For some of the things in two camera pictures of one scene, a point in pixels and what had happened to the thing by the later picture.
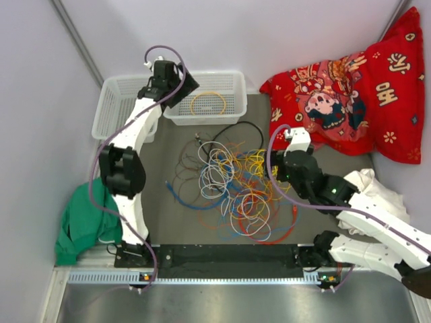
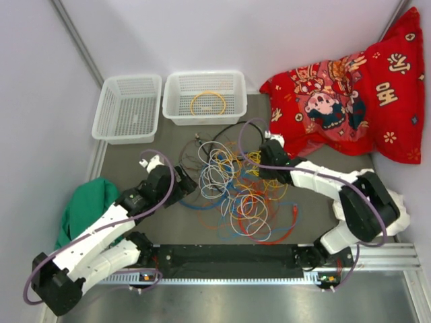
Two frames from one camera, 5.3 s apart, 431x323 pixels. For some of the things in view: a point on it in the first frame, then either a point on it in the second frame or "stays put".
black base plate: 227,260 stays put
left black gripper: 189,87 → 183,188
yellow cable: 208,92 stays put
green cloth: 83,225 stays put
